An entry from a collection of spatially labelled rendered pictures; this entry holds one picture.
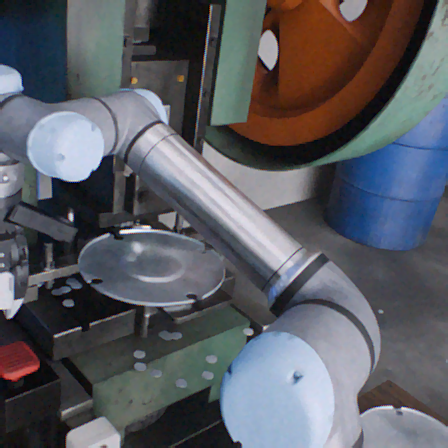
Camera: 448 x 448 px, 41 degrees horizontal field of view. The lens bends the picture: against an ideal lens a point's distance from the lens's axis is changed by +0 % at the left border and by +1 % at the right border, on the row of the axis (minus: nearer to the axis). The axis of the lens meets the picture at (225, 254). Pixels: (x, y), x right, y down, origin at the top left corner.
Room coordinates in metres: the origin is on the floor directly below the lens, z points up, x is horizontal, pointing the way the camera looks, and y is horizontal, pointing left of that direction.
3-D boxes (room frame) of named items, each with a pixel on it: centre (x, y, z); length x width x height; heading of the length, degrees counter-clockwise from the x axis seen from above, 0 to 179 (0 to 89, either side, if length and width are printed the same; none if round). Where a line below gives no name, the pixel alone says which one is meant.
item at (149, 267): (1.03, 0.14, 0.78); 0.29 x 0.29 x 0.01
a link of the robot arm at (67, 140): (0.68, 0.22, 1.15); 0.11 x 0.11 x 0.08; 62
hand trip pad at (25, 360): (0.73, 0.30, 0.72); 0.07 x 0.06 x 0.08; 45
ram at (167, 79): (1.09, 0.20, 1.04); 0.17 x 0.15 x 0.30; 45
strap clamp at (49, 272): (1.00, 0.35, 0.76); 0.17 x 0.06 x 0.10; 135
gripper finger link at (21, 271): (0.71, 0.29, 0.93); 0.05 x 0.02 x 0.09; 45
